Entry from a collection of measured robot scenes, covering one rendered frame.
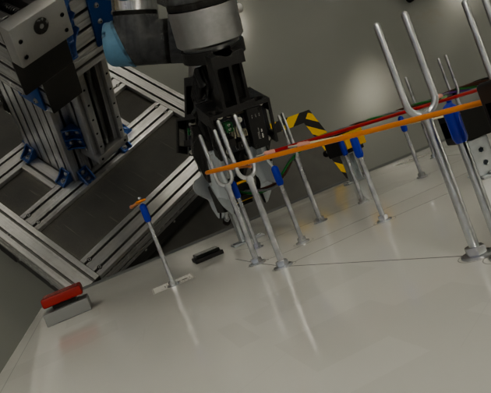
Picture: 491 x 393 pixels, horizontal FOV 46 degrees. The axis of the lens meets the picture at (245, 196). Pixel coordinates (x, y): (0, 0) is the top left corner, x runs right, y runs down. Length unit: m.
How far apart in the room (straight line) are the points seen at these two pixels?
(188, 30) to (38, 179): 1.54
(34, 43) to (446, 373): 1.09
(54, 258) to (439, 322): 1.68
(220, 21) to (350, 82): 2.10
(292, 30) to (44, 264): 1.70
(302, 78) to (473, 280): 2.41
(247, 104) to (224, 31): 0.08
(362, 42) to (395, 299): 2.64
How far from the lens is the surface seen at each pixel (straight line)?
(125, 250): 1.85
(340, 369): 0.25
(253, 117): 0.63
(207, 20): 0.61
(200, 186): 0.88
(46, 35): 1.23
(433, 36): 3.04
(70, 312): 0.75
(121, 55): 1.00
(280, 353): 0.30
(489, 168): 0.62
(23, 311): 2.10
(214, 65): 0.60
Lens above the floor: 1.77
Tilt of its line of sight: 53 degrees down
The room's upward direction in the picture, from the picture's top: straight up
